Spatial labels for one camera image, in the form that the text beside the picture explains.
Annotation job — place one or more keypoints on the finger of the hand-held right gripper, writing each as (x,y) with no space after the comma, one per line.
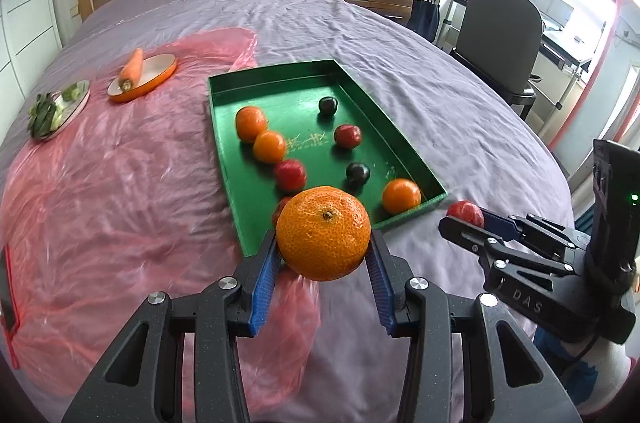
(465,233)
(502,224)

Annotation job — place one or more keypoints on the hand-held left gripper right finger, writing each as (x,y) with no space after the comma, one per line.
(380,288)

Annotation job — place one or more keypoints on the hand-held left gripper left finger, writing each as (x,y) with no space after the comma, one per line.
(262,288)

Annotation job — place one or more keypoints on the orange mandarin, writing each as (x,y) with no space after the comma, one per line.
(269,147)
(251,123)
(322,233)
(401,196)

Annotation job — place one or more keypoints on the dark purple plum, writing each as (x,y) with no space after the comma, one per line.
(327,105)
(358,173)

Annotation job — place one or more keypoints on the green cardboard box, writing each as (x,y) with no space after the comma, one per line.
(300,93)

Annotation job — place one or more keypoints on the person's right hand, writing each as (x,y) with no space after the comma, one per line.
(600,373)

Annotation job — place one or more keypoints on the pink plastic sheet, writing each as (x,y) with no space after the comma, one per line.
(125,203)

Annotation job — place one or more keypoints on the dark desk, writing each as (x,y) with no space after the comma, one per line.
(560,50)

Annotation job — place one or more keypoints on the grey office chair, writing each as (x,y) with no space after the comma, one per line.
(500,28)

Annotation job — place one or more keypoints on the dark tote bag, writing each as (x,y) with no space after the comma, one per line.
(424,15)

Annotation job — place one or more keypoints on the white storage box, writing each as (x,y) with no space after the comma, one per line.
(550,0)

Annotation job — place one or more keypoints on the bed with purple sheet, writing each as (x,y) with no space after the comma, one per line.
(350,28)

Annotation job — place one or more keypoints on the orange oval dish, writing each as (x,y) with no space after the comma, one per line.
(155,70)

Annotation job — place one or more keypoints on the carrot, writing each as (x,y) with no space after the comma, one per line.
(132,68)

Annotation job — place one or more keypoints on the white plate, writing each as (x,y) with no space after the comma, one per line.
(75,109)

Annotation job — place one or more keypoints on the small pale bok choy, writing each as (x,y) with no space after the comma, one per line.
(72,92)

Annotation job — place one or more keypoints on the dark leafy bok choy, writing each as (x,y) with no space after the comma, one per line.
(42,118)

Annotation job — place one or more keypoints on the white wardrobe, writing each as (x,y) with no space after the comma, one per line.
(25,28)

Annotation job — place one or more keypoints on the wall socket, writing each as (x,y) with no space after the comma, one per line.
(74,10)

